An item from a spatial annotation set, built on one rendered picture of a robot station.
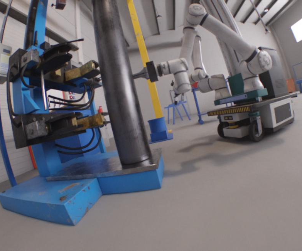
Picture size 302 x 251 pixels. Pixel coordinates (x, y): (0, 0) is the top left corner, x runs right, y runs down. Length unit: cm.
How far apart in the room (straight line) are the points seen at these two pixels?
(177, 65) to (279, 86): 116
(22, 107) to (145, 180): 90
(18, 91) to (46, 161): 62
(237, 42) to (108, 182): 126
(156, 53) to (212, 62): 454
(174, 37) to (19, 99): 1277
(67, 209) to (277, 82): 189
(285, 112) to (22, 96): 212
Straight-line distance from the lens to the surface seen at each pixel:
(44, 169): 144
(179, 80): 93
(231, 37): 118
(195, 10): 118
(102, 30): 111
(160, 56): 1257
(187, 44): 119
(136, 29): 418
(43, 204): 85
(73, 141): 259
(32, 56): 108
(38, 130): 93
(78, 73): 145
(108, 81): 95
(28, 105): 106
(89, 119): 131
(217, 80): 170
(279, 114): 151
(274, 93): 163
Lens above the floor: 38
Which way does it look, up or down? 2 degrees down
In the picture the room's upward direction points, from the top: 13 degrees counter-clockwise
